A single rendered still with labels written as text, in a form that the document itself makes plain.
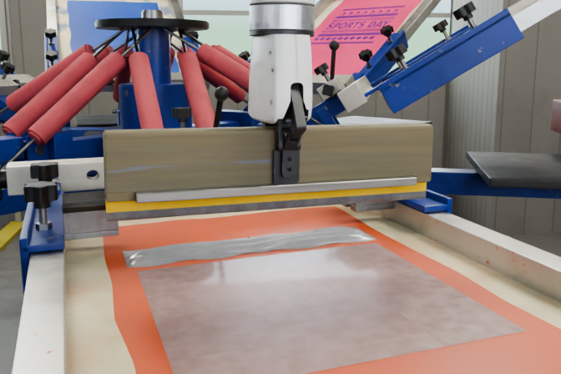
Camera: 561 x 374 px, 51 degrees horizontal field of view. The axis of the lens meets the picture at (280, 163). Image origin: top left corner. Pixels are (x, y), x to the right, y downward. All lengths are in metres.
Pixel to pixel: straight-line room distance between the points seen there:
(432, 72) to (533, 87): 3.09
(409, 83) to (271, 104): 0.67
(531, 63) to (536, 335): 3.77
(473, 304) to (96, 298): 0.42
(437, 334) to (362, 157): 0.24
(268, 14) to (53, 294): 0.36
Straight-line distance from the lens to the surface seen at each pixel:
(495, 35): 1.31
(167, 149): 0.65
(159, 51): 1.67
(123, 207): 0.67
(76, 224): 0.85
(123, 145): 0.65
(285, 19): 0.66
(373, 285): 0.72
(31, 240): 0.79
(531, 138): 4.40
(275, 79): 0.65
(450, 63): 1.29
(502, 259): 0.79
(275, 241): 0.85
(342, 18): 2.60
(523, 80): 4.33
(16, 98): 1.82
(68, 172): 1.08
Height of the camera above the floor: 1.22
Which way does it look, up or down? 10 degrees down
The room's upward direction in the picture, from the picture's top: straight up
